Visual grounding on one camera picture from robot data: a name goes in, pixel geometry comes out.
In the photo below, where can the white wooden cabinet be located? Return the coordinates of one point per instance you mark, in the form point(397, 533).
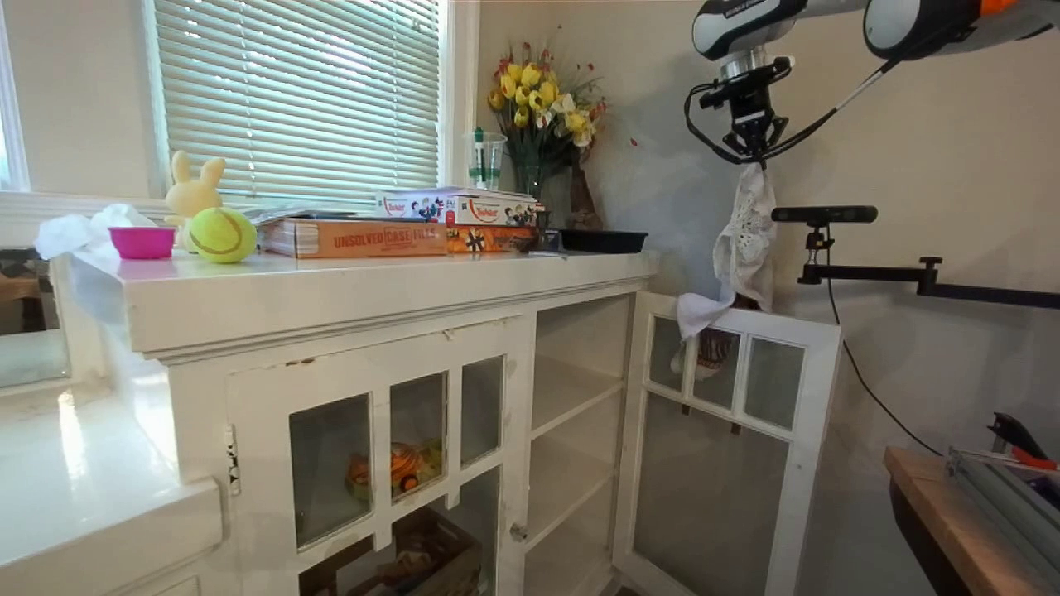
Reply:
point(367, 293)

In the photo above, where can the dark glass vase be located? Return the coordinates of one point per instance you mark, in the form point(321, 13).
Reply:
point(553, 182)

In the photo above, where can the brown Unsolved Case Files box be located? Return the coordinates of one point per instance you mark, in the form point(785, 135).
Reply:
point(352, 237)

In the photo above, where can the narrow window pane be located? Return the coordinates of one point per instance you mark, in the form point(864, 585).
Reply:
point(8, 99)

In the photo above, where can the white crumpled tissue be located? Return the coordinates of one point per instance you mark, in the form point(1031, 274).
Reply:
point(79, 237)

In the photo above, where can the black shallow tray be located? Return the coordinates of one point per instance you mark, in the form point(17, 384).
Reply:
point(602, 239)

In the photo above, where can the yellow flower bouquet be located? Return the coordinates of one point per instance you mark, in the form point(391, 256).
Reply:
point(543, 92)

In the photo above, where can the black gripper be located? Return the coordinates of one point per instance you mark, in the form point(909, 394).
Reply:
point(754, 117)

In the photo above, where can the white tea towel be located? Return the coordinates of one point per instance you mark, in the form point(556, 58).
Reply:
point(748, 248)

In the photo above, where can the black stereo camera bar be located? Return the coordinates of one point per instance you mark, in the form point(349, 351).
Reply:
point(824, 212)

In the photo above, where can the white closed glass cabinet door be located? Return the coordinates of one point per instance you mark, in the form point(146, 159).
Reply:
point(383, 484)

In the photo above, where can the grey metal rails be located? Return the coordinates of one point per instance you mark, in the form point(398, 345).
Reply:
point(1011, 498)

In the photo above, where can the wooden table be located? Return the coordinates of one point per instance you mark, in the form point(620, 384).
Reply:
point(939, 516)

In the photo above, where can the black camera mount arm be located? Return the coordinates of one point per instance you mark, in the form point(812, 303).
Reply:
point(884, 273)

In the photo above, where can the white Twister game box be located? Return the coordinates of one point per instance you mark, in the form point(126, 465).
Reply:
point(467, 206)

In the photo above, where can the low white counter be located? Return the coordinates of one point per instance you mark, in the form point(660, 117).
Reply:
point(88, 484)

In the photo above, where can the white window blinds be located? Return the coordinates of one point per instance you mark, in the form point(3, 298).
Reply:
point(301, 99)

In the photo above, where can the pink plastic bowl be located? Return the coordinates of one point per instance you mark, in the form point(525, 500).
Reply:
point(140, 244)

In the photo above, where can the orange board game box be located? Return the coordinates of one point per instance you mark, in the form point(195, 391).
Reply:
point(492, 239)

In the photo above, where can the orange toy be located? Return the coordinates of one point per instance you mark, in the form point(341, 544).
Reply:
point(398, 469)

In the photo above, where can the yellow bunny toy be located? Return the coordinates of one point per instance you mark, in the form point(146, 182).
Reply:
point(195, 187)

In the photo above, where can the white open glass cabinet door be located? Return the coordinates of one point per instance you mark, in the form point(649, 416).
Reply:
point(812, 465)

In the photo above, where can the black and red tool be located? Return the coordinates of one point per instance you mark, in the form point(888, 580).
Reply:
point(1015, 434)

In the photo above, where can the yellow-green tennis ball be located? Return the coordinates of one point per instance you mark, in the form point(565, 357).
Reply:
point(220, 231)

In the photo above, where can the clear bottle green label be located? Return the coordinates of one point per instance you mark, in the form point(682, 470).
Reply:
point(481, 159)

